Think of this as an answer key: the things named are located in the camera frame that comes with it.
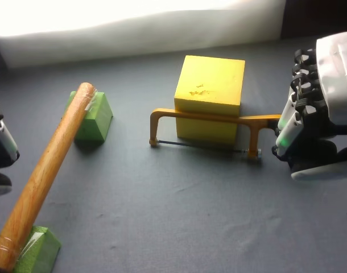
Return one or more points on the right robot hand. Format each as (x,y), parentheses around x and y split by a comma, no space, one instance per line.
(335,79)

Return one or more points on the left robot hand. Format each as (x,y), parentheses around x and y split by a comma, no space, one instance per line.
(1,142)

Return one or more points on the wooden rod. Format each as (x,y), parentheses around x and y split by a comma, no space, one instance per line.
(51,159)

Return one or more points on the orange frame hacksaw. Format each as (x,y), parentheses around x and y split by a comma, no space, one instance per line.
(247,120)

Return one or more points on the green block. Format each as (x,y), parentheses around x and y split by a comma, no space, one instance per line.
(41,250)
(96,122)

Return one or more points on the yellow block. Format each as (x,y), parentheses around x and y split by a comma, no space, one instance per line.
(210,85)

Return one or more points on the white backdrop sheet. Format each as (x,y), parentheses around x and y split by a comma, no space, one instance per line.
(133,31)

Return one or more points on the grey table cloth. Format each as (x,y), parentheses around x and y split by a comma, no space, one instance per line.
(167,204)

